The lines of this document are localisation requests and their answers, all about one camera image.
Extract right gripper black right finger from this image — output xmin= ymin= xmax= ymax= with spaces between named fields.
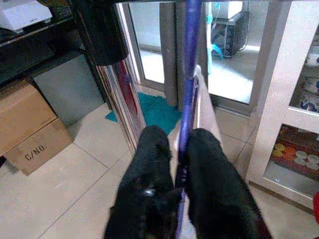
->
xmin=185 ymin=128 xmax=272 ymax=239

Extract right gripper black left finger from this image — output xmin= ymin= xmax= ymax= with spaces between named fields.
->
xmin=104 ymin=125 xmax=175 ymax=239

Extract purple plastic hanger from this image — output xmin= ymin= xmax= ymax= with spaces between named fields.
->
xmin=174 ymin=0 xmax=204 ymax=239

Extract teal floor mat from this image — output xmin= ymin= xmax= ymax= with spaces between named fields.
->
xmin=104 ymin=92 xmax=182 ymax=135

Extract colourful patterned box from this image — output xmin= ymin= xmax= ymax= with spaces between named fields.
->
xmin=271 ymin=125 xmax=319 ymax=181

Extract white display cabinet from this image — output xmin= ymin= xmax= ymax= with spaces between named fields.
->
xmin=245 ymin=0 xmax=319 ymax=210

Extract grey flat panel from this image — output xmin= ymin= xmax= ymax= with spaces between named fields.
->
xmin=33 ymin=54 xmax=105 ymax=126

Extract grey curtain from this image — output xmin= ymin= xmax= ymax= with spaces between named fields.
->
xmin=159 ymin=0 xmax=209 ymax=107

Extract brown cardboard box black print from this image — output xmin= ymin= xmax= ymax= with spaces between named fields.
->
xmin=0 ymin=79 xmax=74 ymax=176

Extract stacked blue white bowls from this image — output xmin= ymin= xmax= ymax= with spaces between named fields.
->
xmin=298 ymin=76 xmax=319 ymax=112

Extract teal white plastic stand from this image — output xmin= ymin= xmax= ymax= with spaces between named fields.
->
xmin=205 ymin=0 xmax=225 ymax=75

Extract black patterned box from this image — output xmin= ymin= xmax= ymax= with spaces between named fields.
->
xmin=211 ymin=11 xmax=251 ymax=58

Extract black shelf unit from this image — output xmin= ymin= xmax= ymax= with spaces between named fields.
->
xmin=0 ymin=0 xmax=112 ymax=110

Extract white appliance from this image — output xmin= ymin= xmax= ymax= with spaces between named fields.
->
xmin=215 ymin=1 xmax=244 ymax=19

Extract white flat box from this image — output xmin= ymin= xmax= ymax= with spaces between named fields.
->
xmin=0 ymin=0 xmax=53 ymax=34

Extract red board silver frame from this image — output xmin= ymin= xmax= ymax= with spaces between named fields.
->
xmin=97 ymin=59 xmax=148 ymax=152

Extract glass sliding door silver frame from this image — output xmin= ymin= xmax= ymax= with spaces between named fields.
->
xmin=116 ymin=1 xmax=260 ymax=117

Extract black cylindrical post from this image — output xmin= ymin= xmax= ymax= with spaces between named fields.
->
xmin=71 ymin=0 xmax=129 ymax=67

